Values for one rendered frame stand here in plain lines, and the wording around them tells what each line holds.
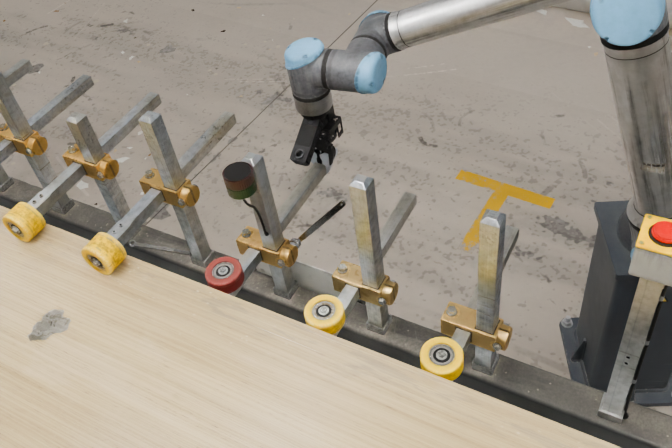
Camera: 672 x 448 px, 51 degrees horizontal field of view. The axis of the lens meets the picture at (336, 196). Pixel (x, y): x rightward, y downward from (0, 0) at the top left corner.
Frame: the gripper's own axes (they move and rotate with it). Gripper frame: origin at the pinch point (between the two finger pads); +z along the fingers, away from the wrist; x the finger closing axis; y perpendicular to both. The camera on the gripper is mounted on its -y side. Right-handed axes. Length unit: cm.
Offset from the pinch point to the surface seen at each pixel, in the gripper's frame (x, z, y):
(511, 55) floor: 9, 88, 179
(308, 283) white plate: -9.7, 9.1, -26.8
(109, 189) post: 44, -7, -30
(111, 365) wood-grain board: 6, -10, -70
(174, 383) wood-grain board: -8, -9, -68
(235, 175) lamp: -5.0, -31.9, -33.7
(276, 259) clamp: -6.2, -3.4, -31.2
